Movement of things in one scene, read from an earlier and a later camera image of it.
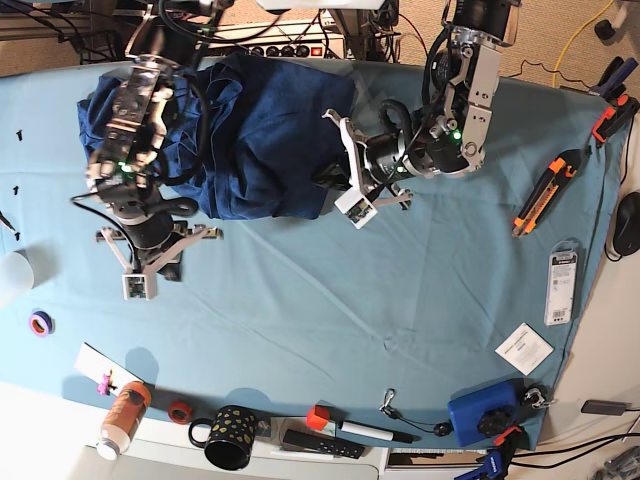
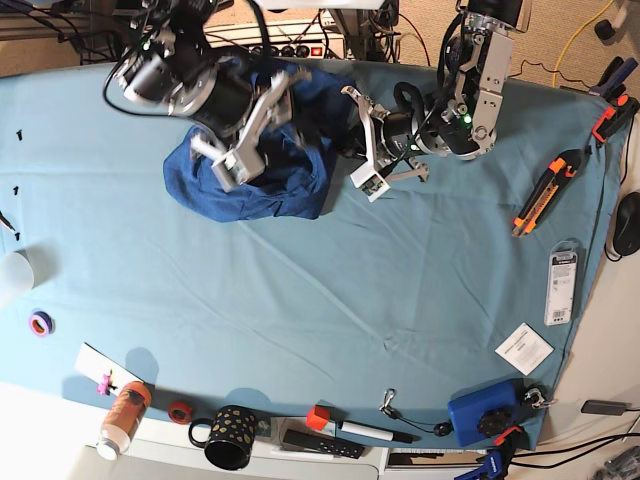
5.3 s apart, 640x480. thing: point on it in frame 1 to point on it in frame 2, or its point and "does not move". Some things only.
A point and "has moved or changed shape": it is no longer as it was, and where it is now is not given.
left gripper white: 141,283 to 235,167
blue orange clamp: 493,465 does not move
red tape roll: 180,412 does not move
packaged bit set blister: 561,284 does not move
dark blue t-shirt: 249,136 has moved or changed shape
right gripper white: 357,204 to 370,178
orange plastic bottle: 123,419 does not move
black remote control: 323,443 does not move
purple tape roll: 41,323 does not move
